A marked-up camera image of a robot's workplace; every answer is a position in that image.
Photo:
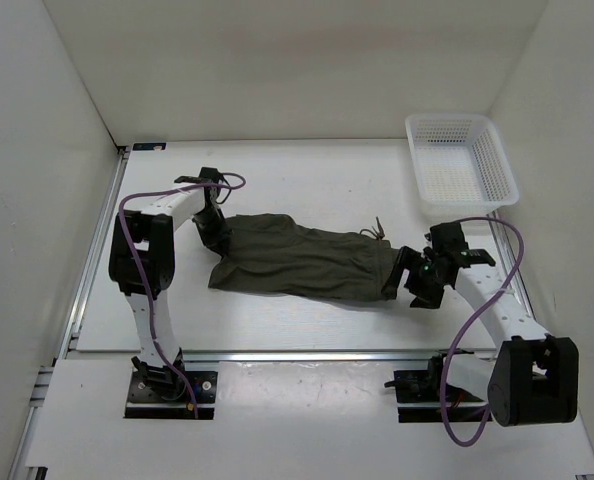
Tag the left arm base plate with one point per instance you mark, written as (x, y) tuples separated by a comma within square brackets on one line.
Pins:
[(156, 393)]

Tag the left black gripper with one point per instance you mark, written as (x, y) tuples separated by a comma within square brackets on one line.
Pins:
[(219, 237)]

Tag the right aluminium rail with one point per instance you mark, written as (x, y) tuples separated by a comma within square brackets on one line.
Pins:
[(507, 250)]

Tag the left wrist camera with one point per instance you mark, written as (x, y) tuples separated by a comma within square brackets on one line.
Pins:
[(211, 175)]

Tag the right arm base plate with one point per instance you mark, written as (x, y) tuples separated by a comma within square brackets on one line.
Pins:
[(417, 398)]

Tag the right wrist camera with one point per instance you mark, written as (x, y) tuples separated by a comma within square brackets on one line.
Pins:
[(445, 238)]

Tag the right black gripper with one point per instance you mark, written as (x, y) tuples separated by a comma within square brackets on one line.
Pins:
[(429, 298)]

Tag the front aluminium rail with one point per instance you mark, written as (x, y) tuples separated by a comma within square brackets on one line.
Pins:
[(251, 356)]

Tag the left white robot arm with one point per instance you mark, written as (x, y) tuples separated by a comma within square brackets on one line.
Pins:
[(142, 262)]

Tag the aluminium rail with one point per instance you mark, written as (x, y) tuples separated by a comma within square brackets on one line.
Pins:
[(71, 324), (251, 356), (507, 250)]

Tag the olive green shorts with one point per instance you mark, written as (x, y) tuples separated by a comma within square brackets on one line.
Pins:
[(272, 254)]

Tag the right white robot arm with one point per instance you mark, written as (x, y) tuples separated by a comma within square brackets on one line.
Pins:
[(534, 376)]

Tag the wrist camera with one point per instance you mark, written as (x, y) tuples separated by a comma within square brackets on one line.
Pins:
[(211, 175), (445, 238)]

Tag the left aluminium rail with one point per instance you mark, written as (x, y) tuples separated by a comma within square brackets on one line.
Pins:
[(71, 324)]

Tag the white perforated plastic basket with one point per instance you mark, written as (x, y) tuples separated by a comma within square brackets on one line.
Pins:
[(460, 165)]

